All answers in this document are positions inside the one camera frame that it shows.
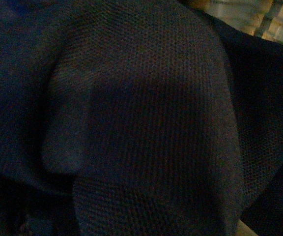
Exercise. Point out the dark blue knit garment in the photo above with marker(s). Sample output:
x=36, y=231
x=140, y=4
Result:
x=136, y=118

